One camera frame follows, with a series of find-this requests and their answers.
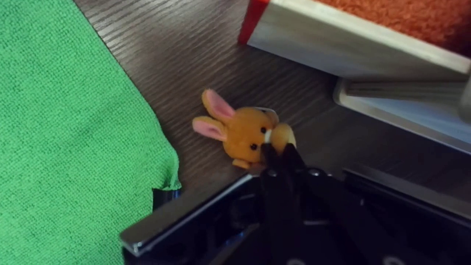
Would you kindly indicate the orange plush bunny toy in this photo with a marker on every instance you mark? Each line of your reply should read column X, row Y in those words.
column 244, row 133

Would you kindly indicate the red front wooden drawer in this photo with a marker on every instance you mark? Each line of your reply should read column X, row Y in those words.
column 373, row 39

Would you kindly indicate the green microfiber cloth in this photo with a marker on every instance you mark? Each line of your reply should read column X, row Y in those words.
column 74, row 138

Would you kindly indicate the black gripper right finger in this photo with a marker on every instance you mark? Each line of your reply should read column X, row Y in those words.
column 297, row 197

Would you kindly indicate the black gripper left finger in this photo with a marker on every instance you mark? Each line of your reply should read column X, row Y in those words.
column 273, row 197

